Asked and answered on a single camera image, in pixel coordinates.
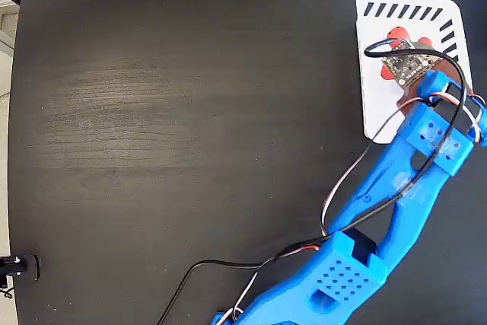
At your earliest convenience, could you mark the red silver turtle toy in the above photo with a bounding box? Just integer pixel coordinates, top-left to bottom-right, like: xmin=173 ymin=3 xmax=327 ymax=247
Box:
xmin=380 ymin=26 xmax=434 ymax=82

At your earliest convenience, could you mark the white slotted tray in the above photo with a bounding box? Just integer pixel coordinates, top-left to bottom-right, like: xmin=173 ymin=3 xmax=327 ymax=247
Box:
xmin=355 ymin=0 xmax=475 ymax=145

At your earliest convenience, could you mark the black table clamp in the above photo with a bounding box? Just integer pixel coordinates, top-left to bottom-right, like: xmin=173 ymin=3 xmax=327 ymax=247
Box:
xmin=0 ymin=253 xmax=42 ymax=300

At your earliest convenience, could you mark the bare camera circuit board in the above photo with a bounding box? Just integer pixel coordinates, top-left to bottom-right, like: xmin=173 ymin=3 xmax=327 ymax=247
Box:
xmin=380 ymin=47 xmax=435 ymax=88

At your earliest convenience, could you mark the black camera cable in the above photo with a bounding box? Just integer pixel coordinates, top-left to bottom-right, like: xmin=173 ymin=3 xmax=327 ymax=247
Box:
xmin=155 ymin=37 xmax=468 ymax=325

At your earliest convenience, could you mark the white red servo wire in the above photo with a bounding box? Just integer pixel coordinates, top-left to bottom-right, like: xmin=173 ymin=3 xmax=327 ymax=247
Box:
xmin=227 ymin=91 xmax=487 ymax=323

